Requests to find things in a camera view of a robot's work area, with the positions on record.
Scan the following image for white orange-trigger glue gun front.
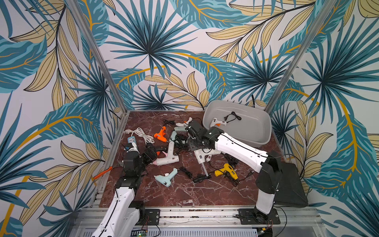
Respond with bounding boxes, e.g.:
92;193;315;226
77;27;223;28
210;118;227;127

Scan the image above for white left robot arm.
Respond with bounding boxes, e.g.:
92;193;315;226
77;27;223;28
92;149;158;237

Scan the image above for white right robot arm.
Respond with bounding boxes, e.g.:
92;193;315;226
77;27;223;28
185;121;282;216

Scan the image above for white glue gun at back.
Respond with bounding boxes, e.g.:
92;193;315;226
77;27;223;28
176;117;192;127

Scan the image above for mint green large glue gun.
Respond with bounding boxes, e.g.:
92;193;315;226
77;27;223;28
169;126;187;144

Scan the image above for mint green small glue gun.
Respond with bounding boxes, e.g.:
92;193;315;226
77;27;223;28
154;168;178;187

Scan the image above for large white pink-tip glue gun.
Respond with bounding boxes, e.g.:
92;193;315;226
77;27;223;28
152;141;179;166

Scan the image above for orange small glue gun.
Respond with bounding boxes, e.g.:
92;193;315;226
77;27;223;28
154;126;167;142

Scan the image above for yellow glue gun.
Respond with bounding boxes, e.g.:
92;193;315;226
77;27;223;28
214;163;238;180

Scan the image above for grey plastic storage box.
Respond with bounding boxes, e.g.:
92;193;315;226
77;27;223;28
202;100;272;148

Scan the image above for blue white power strip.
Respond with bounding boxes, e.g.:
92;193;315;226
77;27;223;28
127;136;136;144

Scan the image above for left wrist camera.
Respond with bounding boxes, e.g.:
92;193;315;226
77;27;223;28
124;142;139;153

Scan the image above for white coiled power cable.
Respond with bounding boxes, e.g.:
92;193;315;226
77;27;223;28
123;127;155;145

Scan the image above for orange handled pliers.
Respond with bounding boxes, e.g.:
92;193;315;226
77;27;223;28
93;166;113;181

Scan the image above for aluminium front rail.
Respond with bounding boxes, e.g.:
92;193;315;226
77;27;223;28
70;205;323;237

